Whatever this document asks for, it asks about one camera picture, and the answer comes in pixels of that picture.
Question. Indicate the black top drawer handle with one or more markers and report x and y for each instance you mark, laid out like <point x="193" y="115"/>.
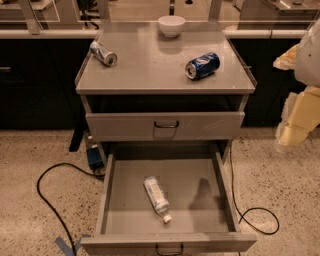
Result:
<point x="166" y="125"/>

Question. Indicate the blue soda can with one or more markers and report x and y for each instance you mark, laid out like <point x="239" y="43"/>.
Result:
<point x="202" y="66"/>

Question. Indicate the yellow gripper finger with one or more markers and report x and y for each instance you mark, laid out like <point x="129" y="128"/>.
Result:
<point x="300" y="116"/>
<point x="287" y="60"/>

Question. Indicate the open middle drawer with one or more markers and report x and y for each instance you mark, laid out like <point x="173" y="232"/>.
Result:
<point x="203" y="218"/>

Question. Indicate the blue power box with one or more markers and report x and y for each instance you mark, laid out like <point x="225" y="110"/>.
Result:
<point x="94" y="159"/>

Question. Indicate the white railing bar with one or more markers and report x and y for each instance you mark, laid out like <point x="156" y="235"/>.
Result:
<point x="86" y="34"/>

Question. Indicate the grey drawer cabinet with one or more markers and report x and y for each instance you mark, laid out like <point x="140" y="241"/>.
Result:
<point x="149" y="76"/>

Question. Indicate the black middle drawer handle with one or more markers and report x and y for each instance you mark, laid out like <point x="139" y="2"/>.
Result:
<point x="168" y="251"/>

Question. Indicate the closed top drawer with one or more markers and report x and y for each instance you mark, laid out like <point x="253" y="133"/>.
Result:
<point x="140" y="126"/>

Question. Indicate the clear blue-label plastic bottle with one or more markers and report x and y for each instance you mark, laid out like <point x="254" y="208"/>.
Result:
<point x="157" y="198"/>

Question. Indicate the black drawer handle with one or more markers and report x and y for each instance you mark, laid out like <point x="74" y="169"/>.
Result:
<point x="168" y="251"/>
<point x="166" y="125"/>

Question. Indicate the blue floor tape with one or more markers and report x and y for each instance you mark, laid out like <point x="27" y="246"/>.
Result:
<point x="65" y="248"/>

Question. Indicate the white bowl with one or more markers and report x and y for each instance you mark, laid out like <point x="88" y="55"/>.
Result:
<point x="171" y="26"/>

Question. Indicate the silver soda can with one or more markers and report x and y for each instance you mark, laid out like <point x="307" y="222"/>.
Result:
<point x="105" y="56"/>

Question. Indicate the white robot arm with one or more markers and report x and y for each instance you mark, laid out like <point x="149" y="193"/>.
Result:
<point x="307" y="67"/>

